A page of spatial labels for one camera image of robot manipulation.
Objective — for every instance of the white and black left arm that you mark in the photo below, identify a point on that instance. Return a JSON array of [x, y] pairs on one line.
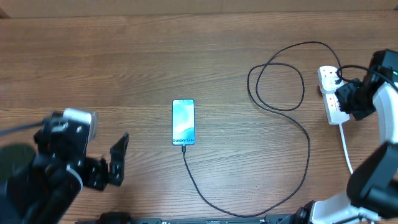
[[38, 185]]

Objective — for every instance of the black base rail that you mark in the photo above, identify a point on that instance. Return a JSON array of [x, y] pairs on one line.
[[123, 217]]

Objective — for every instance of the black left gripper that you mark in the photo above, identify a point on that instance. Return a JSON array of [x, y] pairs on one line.
[[99, 175]]

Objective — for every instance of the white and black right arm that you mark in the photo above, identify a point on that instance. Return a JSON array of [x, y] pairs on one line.
[[371, 192]]

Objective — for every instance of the blue screen smartphone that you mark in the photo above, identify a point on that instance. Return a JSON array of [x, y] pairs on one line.
[[183, 122]]

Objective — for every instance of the white power strip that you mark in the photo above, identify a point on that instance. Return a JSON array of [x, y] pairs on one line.
[[332, 106]]

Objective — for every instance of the white charger plug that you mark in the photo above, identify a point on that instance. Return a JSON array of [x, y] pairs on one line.
[[330, 84]]

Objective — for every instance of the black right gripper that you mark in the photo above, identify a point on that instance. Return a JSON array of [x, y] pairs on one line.
[[342, 93]]

